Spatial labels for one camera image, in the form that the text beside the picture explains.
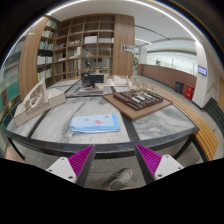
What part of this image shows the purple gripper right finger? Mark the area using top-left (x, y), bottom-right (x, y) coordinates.
top-left (135, 144), bottom-right (183, 184)

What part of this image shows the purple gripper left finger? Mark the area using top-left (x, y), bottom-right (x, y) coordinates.
top-left (47, 145), bottom-right (95, 187)

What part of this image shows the light blue folded towel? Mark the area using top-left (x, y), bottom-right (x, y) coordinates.
top-left (70, 113), bottom-right (120, 133)

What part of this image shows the grey sneaker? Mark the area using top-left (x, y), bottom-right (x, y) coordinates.
top-left (102, 168), bottom-right (133, 191)

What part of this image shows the wooden bench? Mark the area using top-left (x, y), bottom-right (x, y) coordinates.
top-left (148, 84), bottom-right (219, 161)

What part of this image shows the brown architectural model on board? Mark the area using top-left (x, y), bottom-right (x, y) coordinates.
top-left (103, 89), bottom-right (171, 121)

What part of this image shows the white architectural model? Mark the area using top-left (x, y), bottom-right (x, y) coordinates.
top-left (14, 79), bottom-right (66, 127)

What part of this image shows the red bin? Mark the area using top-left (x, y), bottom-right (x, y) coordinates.
top-left (185, 85), bottom-right (194, 100)

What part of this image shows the black bin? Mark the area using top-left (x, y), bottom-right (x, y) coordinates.
top-left (175, 81), bottom-right (184, 94)

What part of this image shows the white small building model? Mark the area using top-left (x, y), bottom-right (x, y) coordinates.
top-left (106, 75), bottom-right (132, 87)

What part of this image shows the wooden bookshelf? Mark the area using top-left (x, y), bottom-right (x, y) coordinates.
top-left (18, 14), bottom-right (135, 98)

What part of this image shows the wall screen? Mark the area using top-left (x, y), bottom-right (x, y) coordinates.
top-left (198, 65), bottom-right (207, 76)

